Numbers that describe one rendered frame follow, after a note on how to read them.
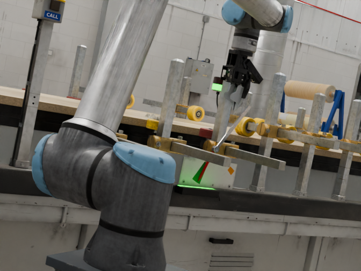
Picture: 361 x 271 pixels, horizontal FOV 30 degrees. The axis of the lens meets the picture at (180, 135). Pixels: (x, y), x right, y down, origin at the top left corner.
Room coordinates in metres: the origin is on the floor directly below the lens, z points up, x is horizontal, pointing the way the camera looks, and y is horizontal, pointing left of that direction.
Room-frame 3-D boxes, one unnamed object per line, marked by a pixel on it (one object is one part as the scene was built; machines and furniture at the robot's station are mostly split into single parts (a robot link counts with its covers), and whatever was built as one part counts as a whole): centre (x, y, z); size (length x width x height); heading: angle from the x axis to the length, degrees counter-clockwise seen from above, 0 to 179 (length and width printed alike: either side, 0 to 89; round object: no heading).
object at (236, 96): (2.41, -0.17, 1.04); 0.06 x 0.03 x 0.09; 127
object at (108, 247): (1.53, 0.07, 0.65); 0.19 x 0.19 x 0.10
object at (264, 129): (2.67, -0.36, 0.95); 0.13 x 0.06 x 0.05; 127
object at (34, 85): (2.04, 0.47, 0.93); 0.05 x 0.04 x 0.45; 127
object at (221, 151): (2.52, -0.16, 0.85); 0.13 x 0.06 x 0.05; 127
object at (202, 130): (2.61, -0.11, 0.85); 0.08 x 0.08 x 0.11
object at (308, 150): (2.81, -0.54, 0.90); 0.03 x 0.03 x 0.48; 37
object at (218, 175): (2.47, -0.13, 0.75); 0.26 x 0.01 x 0.10; 127
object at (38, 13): (2.04, 0.46, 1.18); 0.07 x 0.07 x 0.08; 37
